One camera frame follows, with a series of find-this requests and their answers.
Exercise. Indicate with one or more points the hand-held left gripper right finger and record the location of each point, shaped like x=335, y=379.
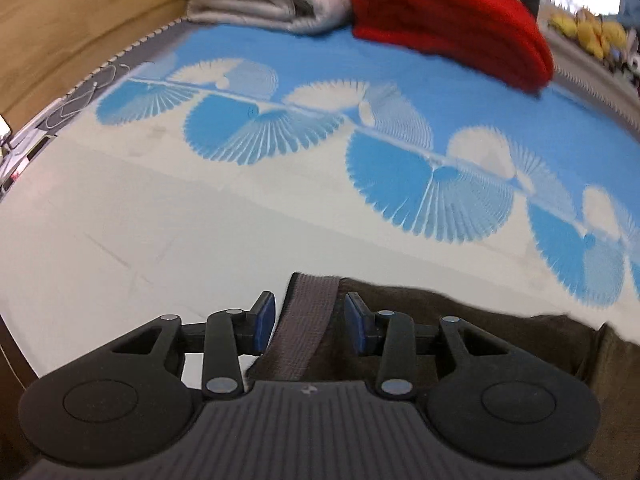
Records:
x=354, y=324

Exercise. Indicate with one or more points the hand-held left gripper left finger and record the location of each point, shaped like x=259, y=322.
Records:
x=264, y=321

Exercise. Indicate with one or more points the brown pants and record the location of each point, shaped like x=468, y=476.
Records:
x=500, y=325

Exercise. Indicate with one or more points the blue patterned bed sheet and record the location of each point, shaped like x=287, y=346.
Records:
x=150, y=210

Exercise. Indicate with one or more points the grey mattress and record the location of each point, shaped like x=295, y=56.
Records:
x=75, y=95

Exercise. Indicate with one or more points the red folded blanket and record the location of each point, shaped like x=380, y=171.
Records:
x=450, y=15

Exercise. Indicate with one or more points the wooden headboard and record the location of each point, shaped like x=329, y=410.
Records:
x=65, y=25

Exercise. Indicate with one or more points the yellow plush bear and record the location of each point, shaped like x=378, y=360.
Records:
x=590, y=32

